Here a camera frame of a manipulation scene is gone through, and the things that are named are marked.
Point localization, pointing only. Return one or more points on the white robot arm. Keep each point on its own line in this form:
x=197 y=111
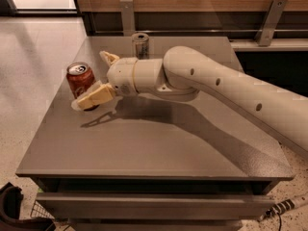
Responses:
x=184 y=72

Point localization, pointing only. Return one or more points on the grey cabinet drawer front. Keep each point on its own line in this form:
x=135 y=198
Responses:
x=154 y=206

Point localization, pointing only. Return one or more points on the right metal bracket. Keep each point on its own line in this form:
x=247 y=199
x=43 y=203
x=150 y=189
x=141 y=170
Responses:
x=265 y=34

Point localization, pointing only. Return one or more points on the wire basket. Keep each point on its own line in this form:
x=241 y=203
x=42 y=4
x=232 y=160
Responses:
x=38 y=211

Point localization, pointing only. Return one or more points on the metal bracket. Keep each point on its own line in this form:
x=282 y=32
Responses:
x=128 y=17
x=265 y=34

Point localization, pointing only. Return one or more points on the left metal bracket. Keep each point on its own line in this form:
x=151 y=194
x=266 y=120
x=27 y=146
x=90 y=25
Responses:
x=128 y=17

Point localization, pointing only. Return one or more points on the red coke can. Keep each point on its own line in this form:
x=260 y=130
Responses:
x=80 y=78

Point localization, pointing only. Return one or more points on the silver blue energy drink can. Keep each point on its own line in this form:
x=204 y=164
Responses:
x=141 y=45

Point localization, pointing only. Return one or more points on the grey drawer cabinet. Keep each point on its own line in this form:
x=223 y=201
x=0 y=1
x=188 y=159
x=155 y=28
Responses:
x=148 y=145

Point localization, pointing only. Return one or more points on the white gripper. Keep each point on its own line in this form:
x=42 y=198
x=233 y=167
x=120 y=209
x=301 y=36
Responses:
x=121 y=75

